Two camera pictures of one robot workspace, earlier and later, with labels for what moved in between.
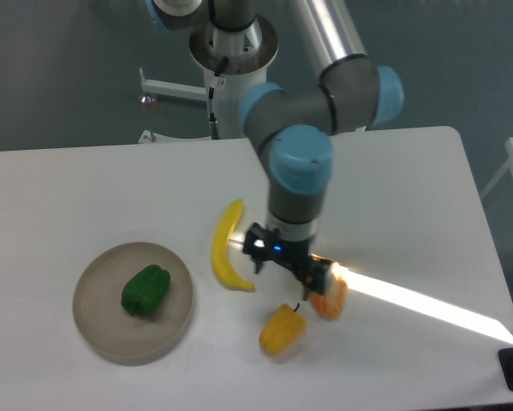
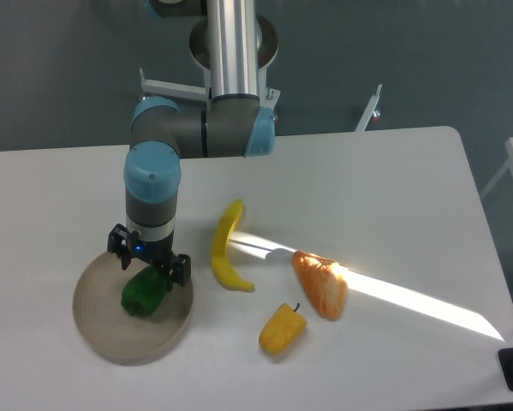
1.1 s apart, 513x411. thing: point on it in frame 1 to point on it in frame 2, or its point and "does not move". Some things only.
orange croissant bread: x=330 y=306 does not move
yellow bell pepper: x=283 y=330 does not move
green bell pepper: x=145 y=291 does not move
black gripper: x=260 y=243 to x=159 y=253
